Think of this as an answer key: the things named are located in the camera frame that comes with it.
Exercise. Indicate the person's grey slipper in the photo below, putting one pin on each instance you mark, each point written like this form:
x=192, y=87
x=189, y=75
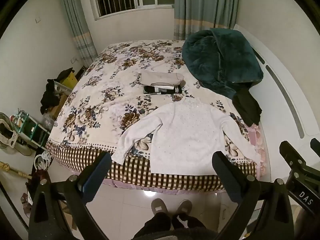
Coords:
x=160, y=207
x=183, y=207

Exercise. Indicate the white headboard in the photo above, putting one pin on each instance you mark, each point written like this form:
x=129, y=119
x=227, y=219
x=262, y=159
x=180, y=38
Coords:
x=280, y=80

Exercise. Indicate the narrow blue striped curtain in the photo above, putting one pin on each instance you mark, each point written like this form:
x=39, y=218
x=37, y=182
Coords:
x=78, y=27

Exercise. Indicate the black cloth on yellow box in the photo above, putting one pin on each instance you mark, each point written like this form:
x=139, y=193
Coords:
x=64, y=73

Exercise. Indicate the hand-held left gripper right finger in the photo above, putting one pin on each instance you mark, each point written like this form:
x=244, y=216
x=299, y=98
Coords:
x=222, y=172

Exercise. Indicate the white wall socket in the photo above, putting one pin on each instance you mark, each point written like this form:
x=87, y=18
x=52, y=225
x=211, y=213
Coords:
x=74, y=60

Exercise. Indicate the bed with floral bedspread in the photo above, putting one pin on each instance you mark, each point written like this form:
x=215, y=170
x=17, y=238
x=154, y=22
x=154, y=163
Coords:
x=117, y=92

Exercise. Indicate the white floor fan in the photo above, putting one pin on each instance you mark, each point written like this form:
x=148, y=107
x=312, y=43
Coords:
x=10, y=137

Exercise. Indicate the cardboard box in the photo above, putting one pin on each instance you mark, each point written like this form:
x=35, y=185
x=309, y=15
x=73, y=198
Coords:
x=57, y=106

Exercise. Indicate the white plastic basket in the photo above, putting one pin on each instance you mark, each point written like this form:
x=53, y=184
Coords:
x=61, y=88

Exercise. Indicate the broom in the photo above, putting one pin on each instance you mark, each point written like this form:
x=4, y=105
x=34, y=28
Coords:
x=15, y=172

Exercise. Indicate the clear plastic bag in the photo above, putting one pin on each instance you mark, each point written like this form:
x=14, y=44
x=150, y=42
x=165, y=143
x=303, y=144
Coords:
x=47, y=121

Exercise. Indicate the wide blue striped curtain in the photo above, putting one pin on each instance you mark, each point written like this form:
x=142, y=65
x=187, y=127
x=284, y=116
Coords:
x=205, y=7

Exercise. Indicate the green shelf rack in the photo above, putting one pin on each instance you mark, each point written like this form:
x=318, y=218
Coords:
x=30, y=130

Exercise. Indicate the person's left grey slipper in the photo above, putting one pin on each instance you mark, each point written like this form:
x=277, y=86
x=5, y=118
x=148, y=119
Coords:
x=160, y=207

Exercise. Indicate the person's right grey slipper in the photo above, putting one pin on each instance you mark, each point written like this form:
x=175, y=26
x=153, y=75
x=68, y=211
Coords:
x=183, y=207

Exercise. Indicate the white knit sweater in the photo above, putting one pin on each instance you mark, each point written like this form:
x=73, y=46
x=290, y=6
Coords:
x=185, y=135

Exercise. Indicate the person's black pants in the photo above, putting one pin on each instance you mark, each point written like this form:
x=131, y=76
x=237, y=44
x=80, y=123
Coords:
x=165, y=226

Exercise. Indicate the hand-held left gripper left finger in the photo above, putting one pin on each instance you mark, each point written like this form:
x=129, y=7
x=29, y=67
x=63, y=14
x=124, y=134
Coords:
x=96, y=177

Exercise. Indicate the folded black white garment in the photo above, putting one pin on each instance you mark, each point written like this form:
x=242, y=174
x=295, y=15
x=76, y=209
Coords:
x=162, y=89

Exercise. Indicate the dark red bag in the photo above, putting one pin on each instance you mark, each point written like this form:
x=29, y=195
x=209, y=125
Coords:
x=41, y=175

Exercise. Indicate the yellow box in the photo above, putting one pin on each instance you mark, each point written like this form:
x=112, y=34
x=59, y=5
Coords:
x=70, y=80

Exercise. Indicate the hanging black clothes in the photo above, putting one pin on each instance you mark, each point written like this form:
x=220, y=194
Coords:
x=50, y=96

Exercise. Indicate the folded beige garment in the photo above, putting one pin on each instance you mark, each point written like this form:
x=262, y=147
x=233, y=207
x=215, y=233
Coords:
x=160, y=78

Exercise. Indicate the dark green plush blanket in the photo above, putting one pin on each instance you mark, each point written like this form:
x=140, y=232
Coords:
x=220, y=60

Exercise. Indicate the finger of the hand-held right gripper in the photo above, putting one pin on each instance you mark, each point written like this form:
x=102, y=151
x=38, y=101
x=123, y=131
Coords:
x=316, y=146
x=291, y=155

